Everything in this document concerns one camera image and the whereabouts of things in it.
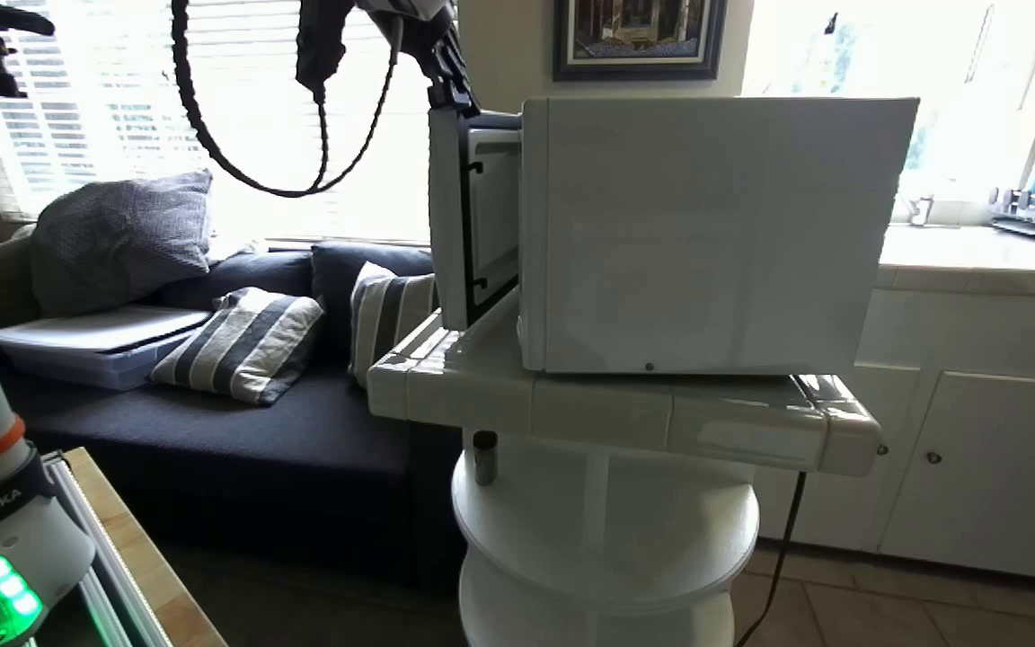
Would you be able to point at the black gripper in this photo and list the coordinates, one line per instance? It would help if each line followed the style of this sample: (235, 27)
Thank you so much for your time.
(427, 31)

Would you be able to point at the white microwave door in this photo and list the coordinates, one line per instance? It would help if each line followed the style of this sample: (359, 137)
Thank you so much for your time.
(469, 216)

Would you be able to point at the white microwave oven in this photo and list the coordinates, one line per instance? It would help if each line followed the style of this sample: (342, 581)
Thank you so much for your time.
(708, 239)

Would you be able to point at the large dark framed picture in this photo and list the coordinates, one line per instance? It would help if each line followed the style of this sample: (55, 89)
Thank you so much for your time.
(636, 38)

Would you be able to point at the narrow striped pillow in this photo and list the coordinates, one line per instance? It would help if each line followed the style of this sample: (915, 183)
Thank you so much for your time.
(387, 311)

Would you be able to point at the wide striped pillow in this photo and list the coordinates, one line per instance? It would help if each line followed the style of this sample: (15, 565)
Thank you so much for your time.
(243, 346)

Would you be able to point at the large grey pillow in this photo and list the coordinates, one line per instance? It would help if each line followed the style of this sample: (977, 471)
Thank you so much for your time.
(123, 239)

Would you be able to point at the white tiled counter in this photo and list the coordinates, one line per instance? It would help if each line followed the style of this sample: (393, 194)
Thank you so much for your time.
(611, 416)

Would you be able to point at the white window blinds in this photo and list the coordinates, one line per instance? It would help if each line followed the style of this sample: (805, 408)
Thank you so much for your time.
(62, 132)

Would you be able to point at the dark blue sofa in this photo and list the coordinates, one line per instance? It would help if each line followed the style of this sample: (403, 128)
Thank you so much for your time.
(243, 443)

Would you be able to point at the flat grey seat cushion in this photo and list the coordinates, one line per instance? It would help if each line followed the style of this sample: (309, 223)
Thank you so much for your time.
(87, 342)

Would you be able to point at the white round shelf unit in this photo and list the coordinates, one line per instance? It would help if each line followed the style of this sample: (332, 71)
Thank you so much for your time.
(611, 525)

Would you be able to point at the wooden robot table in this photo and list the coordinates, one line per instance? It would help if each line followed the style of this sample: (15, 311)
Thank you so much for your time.
(141, 564)

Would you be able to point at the round cabinet knob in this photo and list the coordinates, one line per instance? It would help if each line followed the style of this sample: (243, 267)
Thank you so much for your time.
(933, 457)

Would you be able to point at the white kitchen cabinet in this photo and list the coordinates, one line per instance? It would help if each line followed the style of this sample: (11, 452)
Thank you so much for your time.
(995, 480)

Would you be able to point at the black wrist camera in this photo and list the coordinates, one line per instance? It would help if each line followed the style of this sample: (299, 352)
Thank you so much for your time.
(321, 49)

